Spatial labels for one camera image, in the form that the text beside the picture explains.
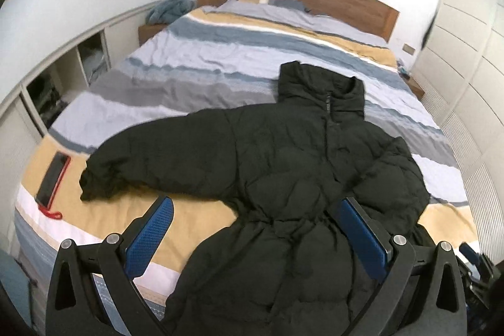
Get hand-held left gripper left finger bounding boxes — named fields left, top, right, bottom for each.
left=45, top=195, right=176, bottom=336

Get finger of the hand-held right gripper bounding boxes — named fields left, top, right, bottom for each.
left=459, top=242, right=482, bottom=265

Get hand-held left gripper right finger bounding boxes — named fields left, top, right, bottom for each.
left=331, top=196, right=467, bottom=336

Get black puffer jacket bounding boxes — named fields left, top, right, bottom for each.
left=79, top=60, right=436, bottom=336

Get dark folded clothes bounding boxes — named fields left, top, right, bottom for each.
left=27, top=75, right=66, bottom=126

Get white folded clothes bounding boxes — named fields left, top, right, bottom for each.
left=79, top=48, right=108, bottom=82

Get phone with red case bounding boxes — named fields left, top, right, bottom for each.
left=35, top=152, right=72, bottom=208

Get wooden nightstand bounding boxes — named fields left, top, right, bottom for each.
left=407, top=76, right=426, bottom=100
left=138, top=23, right=169, bottom=46

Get bed with striped duvet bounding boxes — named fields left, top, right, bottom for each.
left=14, top=0, right=479, bottom=321

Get white wardrobe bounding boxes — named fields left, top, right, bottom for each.
left=409, top=0, right=504, bottom=266

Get white built-in shelf unit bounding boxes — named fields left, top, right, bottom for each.
left=0, top=0, right=158, bottom=203

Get dark hanging item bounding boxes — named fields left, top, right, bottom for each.
left=419, top=4, right=440, bottom=50

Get blue crumpled cloth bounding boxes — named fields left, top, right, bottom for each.
left=146, top=0, right=195, bottom=26

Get striped pillow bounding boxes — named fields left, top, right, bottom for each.
left=215, top=0, right=388, bottom=45

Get red wrist strap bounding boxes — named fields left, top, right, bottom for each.
left=37, top=204, right=64, bottom=220

